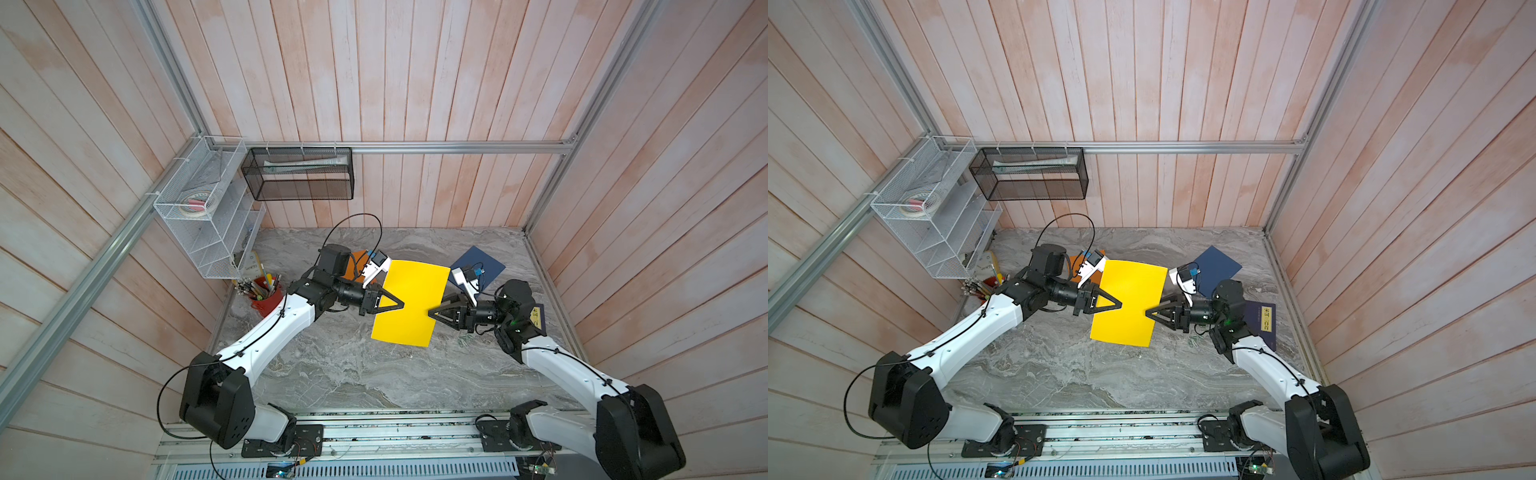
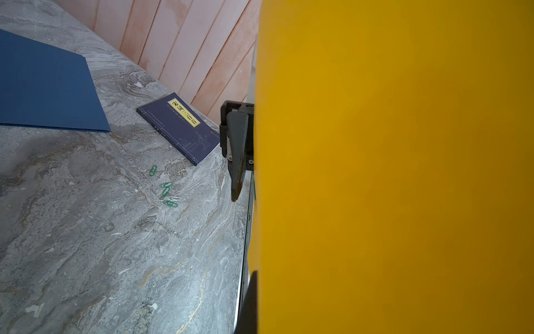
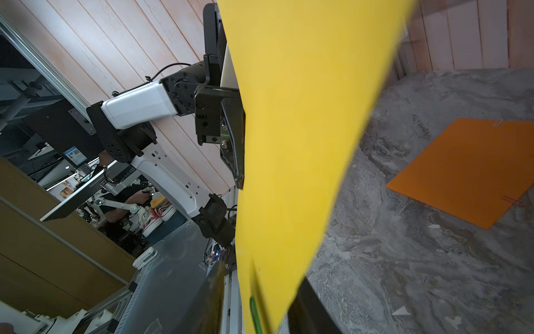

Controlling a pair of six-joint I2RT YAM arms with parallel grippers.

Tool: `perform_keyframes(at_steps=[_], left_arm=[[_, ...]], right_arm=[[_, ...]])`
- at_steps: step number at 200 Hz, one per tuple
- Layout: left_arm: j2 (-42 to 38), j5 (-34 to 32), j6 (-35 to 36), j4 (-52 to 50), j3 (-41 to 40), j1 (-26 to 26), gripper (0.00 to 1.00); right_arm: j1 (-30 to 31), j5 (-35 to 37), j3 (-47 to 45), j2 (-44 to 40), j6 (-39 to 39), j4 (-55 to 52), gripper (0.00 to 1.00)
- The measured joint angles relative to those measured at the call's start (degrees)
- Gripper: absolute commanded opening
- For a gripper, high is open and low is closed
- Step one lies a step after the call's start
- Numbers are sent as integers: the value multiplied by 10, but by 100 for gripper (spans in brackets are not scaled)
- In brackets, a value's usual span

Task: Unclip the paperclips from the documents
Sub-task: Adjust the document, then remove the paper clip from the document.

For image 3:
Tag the pink paperclip edge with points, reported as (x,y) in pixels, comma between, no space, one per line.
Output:
(515,201)

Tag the orange paper document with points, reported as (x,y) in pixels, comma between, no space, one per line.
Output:
(469,167)

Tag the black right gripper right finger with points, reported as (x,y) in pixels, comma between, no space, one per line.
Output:
(307,314)

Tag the green paperclip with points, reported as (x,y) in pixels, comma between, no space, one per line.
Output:
(255,316)

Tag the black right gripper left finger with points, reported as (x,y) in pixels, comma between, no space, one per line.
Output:
(205,313)

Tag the yellow paper document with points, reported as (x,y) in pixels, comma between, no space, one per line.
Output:
(309,74)

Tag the white sneakers on floor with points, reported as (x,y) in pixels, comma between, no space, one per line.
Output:
(161,210)

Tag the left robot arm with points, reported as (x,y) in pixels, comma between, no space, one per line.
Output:
(124,126)

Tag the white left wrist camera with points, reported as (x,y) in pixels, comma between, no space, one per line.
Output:
(228,75)

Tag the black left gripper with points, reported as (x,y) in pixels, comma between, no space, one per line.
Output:
(217,106)

